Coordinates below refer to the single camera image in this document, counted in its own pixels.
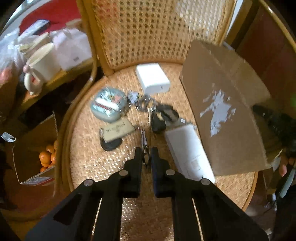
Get white remote device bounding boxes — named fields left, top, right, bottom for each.
left=165, top=124, right=215, bottom=183

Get black car key fob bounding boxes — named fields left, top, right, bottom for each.
left=140, top=104, right=180, bottom=168

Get brown cardboard box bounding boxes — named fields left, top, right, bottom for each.
left=180, top=40, right=281, bottom=176

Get cardboard box of oranges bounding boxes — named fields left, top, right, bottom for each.
left=4, top=113, right=58, bottom=186

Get round illustrated tin case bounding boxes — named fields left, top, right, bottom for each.
left=90, top=87, right=127, bottom=123

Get rattan wicker chair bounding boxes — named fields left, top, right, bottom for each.
left=54, top=0, right=260, bottom=241

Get wooden side table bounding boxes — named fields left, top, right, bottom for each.
left=18, top=58, right=93, bottom=112

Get white rectangular power adapter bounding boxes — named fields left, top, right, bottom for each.
left=135, top=63, right=171, bottom=95

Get cream ceramic mug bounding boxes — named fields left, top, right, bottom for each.
left=23, top=42, right=61, bottom=95

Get white tissue box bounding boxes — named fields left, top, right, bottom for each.
left=52, top=28, right=92, bottom=71

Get wooden tag keychain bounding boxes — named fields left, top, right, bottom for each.
left=99, top=118, right=140, bottom=151

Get silver keychain with carabiner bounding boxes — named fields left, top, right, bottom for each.
left=127, top=91, right=157, bottom=112

